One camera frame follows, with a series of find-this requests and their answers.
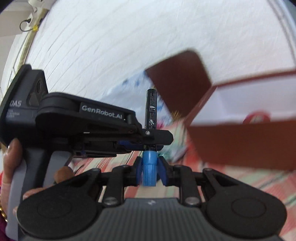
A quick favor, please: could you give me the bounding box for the plaid tablecloth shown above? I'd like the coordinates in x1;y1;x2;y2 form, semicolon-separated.
69;120;296;241

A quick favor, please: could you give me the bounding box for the floral plastic cloth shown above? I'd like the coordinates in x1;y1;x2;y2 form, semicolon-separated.
104;72;185;130

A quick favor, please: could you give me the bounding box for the person's left hand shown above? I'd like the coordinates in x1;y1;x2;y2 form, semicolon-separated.
0;138;75;215

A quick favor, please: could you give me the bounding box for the gold bracelet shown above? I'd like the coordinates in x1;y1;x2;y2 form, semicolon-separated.
0;206;9;223

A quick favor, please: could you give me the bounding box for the black cable loop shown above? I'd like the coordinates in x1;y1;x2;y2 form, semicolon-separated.
19;18;32;32

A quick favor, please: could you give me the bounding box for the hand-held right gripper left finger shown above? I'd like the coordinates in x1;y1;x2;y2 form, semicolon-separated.
76;156;142;207

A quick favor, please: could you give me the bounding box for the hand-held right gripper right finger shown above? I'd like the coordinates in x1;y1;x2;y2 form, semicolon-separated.
157;156;234;207

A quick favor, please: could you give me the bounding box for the brown cardboard box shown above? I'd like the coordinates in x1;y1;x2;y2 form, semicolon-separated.
184;67;296;172

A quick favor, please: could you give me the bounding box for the black marker with blue cap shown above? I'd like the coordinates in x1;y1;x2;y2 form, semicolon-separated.
142;88;159;187

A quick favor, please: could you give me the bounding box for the brown chair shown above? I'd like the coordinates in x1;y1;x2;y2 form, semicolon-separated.
144;48;217;117

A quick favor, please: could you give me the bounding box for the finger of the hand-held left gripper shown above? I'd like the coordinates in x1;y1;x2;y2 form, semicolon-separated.
115;112;174;154

